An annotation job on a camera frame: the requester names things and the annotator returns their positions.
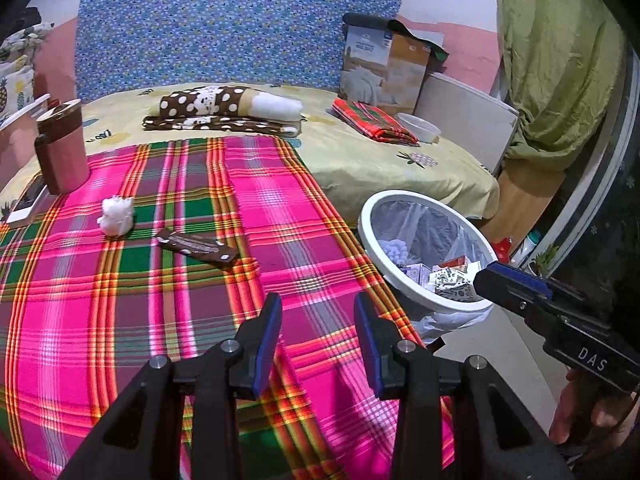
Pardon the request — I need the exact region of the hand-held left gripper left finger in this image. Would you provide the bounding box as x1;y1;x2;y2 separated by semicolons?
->
59;292;283;480

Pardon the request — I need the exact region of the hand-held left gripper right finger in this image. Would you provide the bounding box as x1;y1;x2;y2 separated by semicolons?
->
354;292;576;480

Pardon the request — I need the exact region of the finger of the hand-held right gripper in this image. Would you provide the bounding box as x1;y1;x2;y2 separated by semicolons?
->
472;269;558;333
486;261;603;311

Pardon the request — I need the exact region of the white round trash bin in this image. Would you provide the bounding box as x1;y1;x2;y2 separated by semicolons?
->
356;189;499;346

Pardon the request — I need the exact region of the white foam net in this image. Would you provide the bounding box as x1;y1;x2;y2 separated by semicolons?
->
377;239;413;267

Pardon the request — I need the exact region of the person's right hand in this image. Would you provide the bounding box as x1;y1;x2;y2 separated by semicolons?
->
548;367;633;446

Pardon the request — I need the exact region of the white bottle green cap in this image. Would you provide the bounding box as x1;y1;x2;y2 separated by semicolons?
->
517;230;543;268

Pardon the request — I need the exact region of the potted plant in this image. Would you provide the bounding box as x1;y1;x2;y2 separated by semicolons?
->
530;244;561;278

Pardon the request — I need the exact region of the black white patterned wrapper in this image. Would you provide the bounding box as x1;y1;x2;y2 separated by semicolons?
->
430;267;483;303

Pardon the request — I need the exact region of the wooden board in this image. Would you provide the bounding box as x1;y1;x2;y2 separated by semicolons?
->
480;162;568;261

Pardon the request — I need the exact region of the clear plastic bin liner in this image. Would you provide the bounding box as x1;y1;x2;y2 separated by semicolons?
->
370;199;495;346

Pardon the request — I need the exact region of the brown snack wrapper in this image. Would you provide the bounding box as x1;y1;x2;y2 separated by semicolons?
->
154;228;238;264

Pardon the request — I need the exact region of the pink plaid blanket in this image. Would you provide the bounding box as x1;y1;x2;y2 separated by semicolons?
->
0;135;456;480

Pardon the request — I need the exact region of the white cabinet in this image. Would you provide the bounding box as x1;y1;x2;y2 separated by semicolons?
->
415;72;521;176

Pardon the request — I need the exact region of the yellow bedsheet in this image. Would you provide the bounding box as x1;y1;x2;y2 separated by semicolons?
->
0;82;501;221

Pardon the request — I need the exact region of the white bowl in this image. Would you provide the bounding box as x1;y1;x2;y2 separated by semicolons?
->
396;112;442;143

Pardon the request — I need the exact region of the white crumpled tissue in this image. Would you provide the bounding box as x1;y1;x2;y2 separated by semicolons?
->
97;195;137;236

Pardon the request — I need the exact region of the red plaid folded cloth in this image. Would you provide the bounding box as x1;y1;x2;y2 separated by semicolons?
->
332;99;421;145

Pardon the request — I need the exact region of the green cloth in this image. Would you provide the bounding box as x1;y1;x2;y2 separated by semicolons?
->
495;0;628;173

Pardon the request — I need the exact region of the brown polka dot blanket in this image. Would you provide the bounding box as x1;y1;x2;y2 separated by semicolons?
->
142;85;305;138

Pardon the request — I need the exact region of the cardboard box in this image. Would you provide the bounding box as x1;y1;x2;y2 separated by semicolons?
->
337;12;451;116

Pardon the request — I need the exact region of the pink brown tumbler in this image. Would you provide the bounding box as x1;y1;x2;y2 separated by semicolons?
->
34;99;92;195

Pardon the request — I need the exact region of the white smartphone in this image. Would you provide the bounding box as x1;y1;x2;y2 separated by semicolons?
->
4;172;51;226

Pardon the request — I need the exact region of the blue floral mattress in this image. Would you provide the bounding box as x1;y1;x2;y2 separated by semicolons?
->
75;0;403;106

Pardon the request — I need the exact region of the white flat panel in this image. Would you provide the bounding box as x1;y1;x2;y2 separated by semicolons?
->
0;93;52;133

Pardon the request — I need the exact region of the pineapple print pillow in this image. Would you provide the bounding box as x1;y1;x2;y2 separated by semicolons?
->
0;22;56;126

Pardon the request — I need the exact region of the black bag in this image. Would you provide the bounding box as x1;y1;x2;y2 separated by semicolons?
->
10;6;43;33

